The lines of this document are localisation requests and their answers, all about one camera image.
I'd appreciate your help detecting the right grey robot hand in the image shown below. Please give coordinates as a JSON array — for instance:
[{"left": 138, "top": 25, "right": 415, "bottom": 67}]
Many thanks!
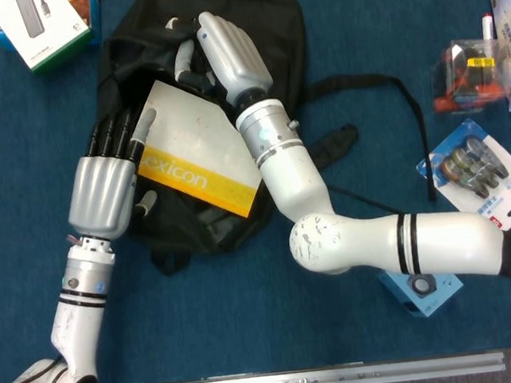
[{"left": 163, "top": 5, "right": 277, "bottom": 113}]

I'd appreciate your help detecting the white yellow Lexicon book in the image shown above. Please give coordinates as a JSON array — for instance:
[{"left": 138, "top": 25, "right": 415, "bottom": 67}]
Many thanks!
[{"left": 129, "top": 68, "right": 267, "bottom": 229}]

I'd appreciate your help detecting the light blue speaker box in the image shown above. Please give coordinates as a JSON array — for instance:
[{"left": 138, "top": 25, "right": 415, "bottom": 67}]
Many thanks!
[{"left": 378, "top": 264, "right": 468, "bottom": 323}]

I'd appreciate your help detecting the white stick with red cap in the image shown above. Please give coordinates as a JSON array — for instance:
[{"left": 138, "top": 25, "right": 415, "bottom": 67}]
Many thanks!
[{"left": 480, "top": 12, "right": 496, "bottom": 42}]

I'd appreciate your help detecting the white green adapter box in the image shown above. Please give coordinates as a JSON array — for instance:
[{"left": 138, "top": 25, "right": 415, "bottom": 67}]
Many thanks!
[{"left": 0, "top": 0, "right": 96, "bottom": 79}]

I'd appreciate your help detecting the clear box with orange item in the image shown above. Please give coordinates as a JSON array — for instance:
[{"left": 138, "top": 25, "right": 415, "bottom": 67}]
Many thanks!
[{"left": 427, "top": 33, "right": 511, "bottom": 116}]

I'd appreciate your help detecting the black fabric backpack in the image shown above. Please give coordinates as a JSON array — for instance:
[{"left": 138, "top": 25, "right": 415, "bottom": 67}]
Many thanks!
[{"left": 87, "top": 0, "right": 443, "bottom": 282}]

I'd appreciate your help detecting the correction tape blister pack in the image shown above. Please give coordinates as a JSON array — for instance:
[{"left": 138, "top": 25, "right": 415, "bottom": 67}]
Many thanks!
[{"left": 411, "top": 114, "right": 511, "bottom": 240}]

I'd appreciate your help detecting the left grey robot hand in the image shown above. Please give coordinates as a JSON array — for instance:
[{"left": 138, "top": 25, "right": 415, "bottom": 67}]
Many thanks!
[{"left": 58, "top": 106, "right": 169, "bottom": 244}]

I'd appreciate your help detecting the aluminium profile rail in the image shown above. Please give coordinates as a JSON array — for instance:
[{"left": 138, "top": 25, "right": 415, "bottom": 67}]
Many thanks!
[{"left": 170, "top": 351, "right": 507, "bottom": 383}]

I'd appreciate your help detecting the blue felt table cloth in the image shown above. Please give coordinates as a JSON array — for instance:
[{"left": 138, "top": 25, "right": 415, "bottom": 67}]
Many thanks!
[{"left": 0, "top": 0, "right": 511, "bottom": 383}]

